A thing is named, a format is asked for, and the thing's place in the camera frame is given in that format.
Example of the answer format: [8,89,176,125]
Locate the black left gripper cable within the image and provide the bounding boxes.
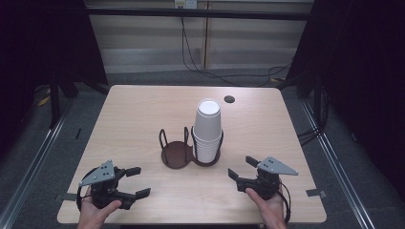
[75,167,96,212]

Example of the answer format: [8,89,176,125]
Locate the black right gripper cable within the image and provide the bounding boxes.
[278,180,291,224]

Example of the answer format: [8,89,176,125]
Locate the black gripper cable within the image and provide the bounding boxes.
[278,180,291,224]
[75,167,96,212]

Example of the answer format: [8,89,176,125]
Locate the person's left hand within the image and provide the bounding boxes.
[76,186,123,229]

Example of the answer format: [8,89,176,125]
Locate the black curtain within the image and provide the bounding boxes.
[0,0,109,160]
[286,0,405,201]

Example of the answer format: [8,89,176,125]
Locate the black wire cup holder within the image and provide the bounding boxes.
[158,126,224,170]

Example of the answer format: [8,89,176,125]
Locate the black metal stand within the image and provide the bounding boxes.
[48,72,79,130]

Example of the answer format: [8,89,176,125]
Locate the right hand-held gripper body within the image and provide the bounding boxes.
[237,156,299,201]

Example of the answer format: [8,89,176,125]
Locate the person's right hand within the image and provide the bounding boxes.
[245,187,288,229]

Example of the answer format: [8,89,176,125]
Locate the black wall cable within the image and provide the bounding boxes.
[180,9,294,89]

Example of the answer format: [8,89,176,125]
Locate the black horizontal frame bar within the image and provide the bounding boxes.
[85,7,315,22]

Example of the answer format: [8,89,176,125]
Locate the white wall socket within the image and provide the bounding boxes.
[174,0,199,10]

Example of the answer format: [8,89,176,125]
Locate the single white paper cup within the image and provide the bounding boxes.
[193,98,223,143]

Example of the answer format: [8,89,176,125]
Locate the stack of white paper cups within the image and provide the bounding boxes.
[191,127,224,164]

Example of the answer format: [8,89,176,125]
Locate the grey tape strip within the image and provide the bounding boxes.
[305,188,328,198]
[53,192,79,203]

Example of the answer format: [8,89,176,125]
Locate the yellow floor tape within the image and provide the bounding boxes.
[35,94,52,108]

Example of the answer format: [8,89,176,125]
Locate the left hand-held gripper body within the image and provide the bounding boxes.
[78,159,137,211]

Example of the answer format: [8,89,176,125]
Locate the metal floor rail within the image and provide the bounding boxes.
[0,98,76,229]
[300,100,378,229]

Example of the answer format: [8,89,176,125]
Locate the black floor cables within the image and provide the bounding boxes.
[296,89,330,148]

